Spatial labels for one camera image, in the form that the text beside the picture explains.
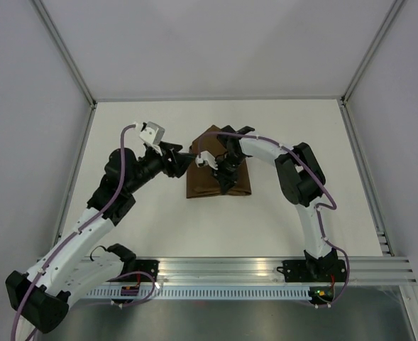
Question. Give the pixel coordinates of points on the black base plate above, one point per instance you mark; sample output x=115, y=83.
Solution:
x=142, y=271
x=305, y=271

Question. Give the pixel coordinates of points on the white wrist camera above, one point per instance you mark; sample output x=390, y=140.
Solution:
x=205, y=158
x=150, y=133

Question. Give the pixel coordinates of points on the white slotted cable duct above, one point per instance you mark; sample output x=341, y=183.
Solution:
x=119, y=292

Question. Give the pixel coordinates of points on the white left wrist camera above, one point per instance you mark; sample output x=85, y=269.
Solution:
x=150, y=133

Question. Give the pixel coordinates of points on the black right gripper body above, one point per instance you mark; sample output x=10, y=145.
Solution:
x=227, y=170

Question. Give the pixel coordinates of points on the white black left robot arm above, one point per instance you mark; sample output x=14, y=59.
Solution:
x=40, y=295

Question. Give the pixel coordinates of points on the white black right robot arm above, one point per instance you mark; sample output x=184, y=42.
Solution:
x=302, y=182

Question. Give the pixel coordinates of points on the right aluminium frame post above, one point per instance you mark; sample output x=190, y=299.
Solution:
x=390, y=17

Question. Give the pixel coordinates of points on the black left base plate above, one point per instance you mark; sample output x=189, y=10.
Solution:
x=142, y=271

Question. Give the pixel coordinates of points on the brown cloth napkin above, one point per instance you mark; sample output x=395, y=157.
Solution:
x=201, y=183

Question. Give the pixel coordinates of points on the aluminium frame post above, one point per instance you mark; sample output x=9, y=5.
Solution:
x=390, y=17
x=53, y=31

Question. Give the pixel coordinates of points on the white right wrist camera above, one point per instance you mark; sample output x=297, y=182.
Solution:
x=205, y=158

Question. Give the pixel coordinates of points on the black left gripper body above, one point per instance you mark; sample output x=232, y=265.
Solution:
x=170, y=168

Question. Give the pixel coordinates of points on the left aluminium frame post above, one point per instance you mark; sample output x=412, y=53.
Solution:
x=53, y=31

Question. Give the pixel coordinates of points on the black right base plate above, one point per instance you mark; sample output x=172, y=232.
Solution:
x=305, y=271

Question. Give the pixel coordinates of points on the aluminium frame rail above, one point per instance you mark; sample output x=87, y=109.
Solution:
x=362, y=271

